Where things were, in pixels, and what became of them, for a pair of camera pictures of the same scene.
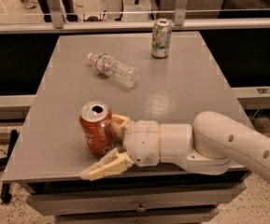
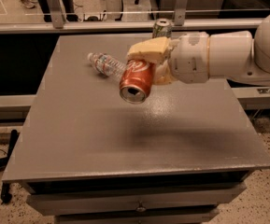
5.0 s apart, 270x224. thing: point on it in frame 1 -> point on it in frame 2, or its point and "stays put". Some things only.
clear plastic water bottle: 124,74 stays put
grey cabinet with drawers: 167,78 stays put
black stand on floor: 1,163 stays put
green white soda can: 162,38 stays put
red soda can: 96,122 -> 136,80
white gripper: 142,143 -> 189,58
